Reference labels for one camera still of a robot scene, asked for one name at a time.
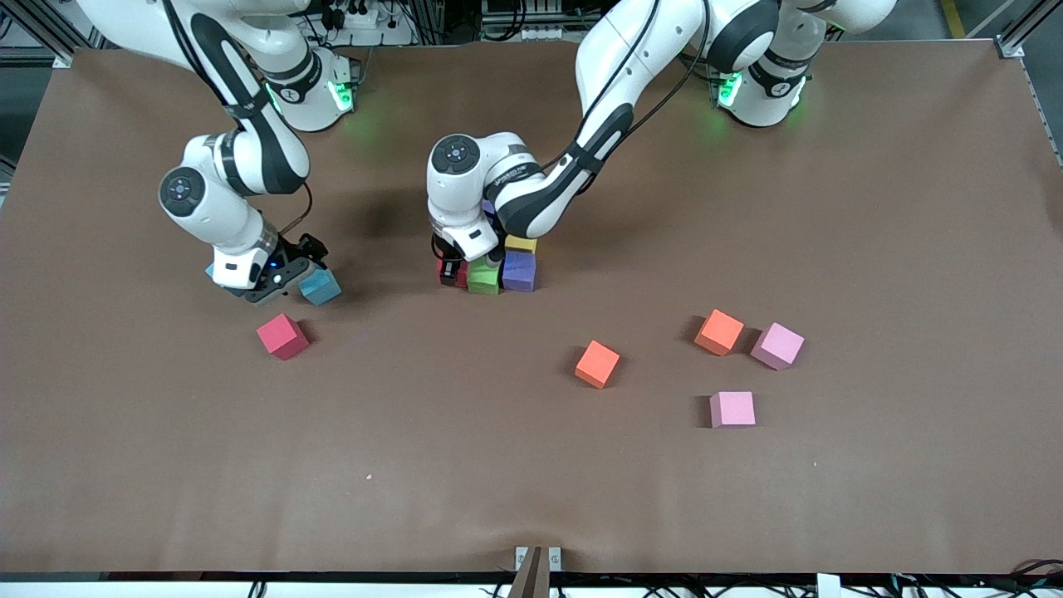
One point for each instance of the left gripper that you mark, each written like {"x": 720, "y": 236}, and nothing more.
{"x": 451, "y": 269}

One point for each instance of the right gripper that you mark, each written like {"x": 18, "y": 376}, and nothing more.
{"x": 296, "y": 250}

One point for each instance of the red foam cube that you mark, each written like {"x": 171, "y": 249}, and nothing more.
{"x": 282, "y": 336}
{"x": 440, "y": 276}

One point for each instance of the green foam cube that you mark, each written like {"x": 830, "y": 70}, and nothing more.
{"x": 483, "y": 278}

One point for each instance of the purple foam cube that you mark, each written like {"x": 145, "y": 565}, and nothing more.
{"x": 519, "y": 271}
{"x": 489, "y": 212}

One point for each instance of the yellow foam cube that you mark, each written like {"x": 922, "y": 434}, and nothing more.
{"x": 521, "y": 243}

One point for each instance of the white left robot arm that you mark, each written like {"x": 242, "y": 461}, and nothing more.
{"x": 455, "y": 155}

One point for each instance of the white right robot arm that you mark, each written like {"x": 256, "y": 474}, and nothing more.
{"x": 183, "y": 191}

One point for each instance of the orange foam cube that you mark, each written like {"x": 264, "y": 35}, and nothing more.
{"x": 597, "y": 364}
{"x": 719, "y": 331}

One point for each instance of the brown table cover sheet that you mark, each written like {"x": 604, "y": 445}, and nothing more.
{"x": 531, "y": 465}

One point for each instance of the white power strip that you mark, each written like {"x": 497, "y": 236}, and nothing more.
{"x": 353, "y": 17}

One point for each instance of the grey equipment rack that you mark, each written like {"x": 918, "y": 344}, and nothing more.
{"x": 531, "y": 21}

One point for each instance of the pink foam cube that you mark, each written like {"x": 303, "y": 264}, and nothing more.
{"x": 777, "y": 345}
{"x": 732, "y": 409}

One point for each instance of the small metal bracket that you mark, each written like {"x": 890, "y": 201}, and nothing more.
{"x": 521, "y": 556}

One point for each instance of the aluminium frame strut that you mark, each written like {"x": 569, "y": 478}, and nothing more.
{"x": 50, "y": 33}
{"x": 1030, "y": 21}

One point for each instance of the aluminium table edge rail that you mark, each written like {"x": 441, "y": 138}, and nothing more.
{"x": 1042, "y": 108}

